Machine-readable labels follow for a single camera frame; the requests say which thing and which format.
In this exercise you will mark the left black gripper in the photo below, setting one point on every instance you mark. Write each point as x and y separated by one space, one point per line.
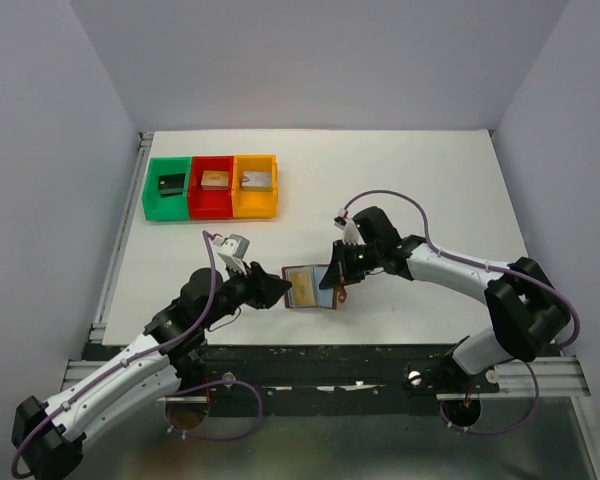
255 286

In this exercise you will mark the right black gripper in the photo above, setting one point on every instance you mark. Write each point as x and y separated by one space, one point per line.
348 262

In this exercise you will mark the brown leather card holder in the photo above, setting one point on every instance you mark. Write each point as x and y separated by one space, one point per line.
329 299

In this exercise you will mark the gold card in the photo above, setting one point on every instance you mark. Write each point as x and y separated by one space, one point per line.
214 180
302 290

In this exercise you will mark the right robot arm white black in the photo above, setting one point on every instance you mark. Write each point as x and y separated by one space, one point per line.
525 311

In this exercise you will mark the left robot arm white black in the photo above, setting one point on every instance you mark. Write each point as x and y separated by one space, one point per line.
50 436

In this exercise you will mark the silver card in yellow bin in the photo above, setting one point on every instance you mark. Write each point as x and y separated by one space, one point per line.
256 181

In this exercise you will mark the gold card in red bin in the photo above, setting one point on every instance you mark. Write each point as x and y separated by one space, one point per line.
214 180

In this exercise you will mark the black card in green bin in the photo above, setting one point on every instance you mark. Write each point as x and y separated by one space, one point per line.
171 184

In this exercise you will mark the yellow plastic bin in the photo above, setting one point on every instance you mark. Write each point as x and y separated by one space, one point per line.
252 203

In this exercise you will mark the red plastic bin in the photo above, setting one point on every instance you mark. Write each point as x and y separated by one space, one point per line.
210 204

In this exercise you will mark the green plastic bin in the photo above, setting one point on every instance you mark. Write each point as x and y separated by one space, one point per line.
165 209

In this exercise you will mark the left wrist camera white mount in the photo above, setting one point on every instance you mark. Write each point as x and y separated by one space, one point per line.
231 250

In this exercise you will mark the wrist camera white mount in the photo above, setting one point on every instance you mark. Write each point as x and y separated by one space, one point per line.
231 250
348 227

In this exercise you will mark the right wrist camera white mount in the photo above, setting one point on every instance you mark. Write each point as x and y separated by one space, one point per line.
348 227

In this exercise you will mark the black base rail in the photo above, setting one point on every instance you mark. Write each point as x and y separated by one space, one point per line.
317 380

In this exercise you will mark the left aluminium side rail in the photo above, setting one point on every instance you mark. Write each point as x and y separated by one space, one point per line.
98 324

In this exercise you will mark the front aluminium frame rail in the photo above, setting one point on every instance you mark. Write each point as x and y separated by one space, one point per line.
556 377

